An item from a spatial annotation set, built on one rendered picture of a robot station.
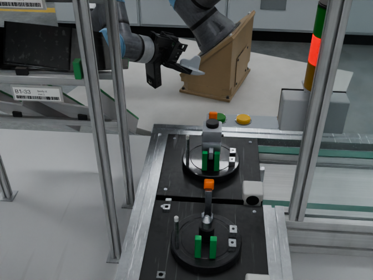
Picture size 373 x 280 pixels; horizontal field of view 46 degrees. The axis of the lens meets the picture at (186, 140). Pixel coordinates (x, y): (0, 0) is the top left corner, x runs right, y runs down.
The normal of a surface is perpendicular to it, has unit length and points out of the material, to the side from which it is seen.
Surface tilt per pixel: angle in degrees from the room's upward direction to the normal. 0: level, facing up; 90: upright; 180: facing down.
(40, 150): 0
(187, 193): 0
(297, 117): 90
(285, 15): 90
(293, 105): 90
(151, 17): 90
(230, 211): 0
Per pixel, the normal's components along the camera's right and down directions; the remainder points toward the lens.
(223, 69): -0.39, 0.54
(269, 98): 0.00, -0.81
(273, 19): -0.11, 0.58
